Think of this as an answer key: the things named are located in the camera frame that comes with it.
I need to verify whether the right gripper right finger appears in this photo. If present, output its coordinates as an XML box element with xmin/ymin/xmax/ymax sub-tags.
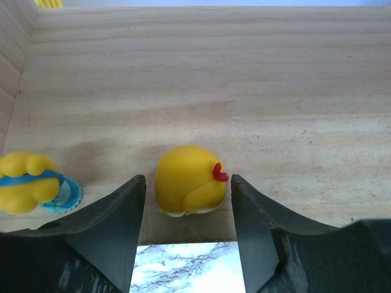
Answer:
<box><xmin>231</xmin><ymin>175</ymin><xmax>390</xmax><ymax>292</ymax></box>

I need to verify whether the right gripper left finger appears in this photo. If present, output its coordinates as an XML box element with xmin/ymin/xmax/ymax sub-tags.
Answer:
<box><xmin>1</xmin><ymin>175</ymin><xmax>146</xmax><ymax>292</ymax></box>

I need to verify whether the small yellow striped toy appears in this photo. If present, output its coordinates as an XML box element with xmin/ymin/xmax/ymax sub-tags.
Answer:
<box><xmin>1</xmin><ymin>151</ymin><xmax>83</xmax><ymax>215</ymax></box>

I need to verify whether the yellow duck toy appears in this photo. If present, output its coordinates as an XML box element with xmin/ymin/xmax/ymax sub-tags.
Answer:
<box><xmin>155</xmin><ymin>145</ymin><xmax>229</xmax><ymax>217</ymax></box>

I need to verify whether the wooden two-tier shelf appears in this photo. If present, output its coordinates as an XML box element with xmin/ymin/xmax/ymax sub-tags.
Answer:
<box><xmin>1</xmin><ymin>1</ymin><xmax>390</xmax><ymax>245</ymax></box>

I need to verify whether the yellow plastic shopping basket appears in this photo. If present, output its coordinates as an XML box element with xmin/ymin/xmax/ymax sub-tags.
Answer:
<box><xmin>35</xmin><ymin>0</ymin><xmax>64</xmax><ymax>9</ymax></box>

